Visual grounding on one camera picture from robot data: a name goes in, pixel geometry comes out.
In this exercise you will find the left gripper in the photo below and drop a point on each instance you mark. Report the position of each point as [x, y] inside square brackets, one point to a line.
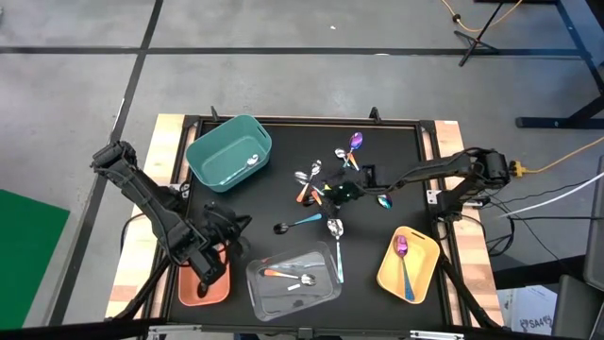
[222, 224]

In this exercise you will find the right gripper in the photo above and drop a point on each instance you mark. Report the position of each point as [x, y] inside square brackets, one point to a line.
[347, 189]

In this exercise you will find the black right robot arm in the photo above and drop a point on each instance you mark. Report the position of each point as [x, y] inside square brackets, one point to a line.
[434, 170]

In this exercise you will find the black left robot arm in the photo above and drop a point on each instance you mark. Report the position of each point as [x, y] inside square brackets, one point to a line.
[151, 203]

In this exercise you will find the teal plastic bin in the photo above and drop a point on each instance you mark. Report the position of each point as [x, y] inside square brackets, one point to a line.
[212, 165]

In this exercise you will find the orange plastic bin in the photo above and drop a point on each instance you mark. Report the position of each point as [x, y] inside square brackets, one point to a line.
[189, 293]

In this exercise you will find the clear plastic bin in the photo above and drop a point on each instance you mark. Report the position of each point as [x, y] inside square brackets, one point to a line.
[283, 307]

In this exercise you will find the yellow plastic bin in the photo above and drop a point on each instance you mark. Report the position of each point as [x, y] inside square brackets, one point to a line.
[424, 260]

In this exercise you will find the black support strut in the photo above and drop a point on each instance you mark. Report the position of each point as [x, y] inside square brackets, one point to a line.
[464, 291]
[146, 283]

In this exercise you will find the green floor mat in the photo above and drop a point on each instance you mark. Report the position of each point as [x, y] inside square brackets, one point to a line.
[28, 260]

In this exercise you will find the white cardboard box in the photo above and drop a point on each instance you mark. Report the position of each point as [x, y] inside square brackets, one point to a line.
[528, 307]

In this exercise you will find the black tripod stand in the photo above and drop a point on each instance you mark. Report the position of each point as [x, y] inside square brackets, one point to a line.
[474, 41]

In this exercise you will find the dark grey chair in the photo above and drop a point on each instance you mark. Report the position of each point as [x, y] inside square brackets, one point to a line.
[594, 236]

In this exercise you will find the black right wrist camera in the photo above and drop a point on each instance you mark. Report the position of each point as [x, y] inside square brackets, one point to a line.
[364, 175]

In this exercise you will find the black metal table frame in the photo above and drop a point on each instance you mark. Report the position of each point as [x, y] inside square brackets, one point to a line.
[307, 120]

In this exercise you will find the small black frame bracket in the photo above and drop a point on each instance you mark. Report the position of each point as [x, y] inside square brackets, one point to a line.
[214, 114]
[375, 114]

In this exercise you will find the black camera mount beam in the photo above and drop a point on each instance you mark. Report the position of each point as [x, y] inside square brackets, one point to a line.
[71, 332]

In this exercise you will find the black desk frame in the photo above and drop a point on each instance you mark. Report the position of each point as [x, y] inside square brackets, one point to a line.
[542, 123]

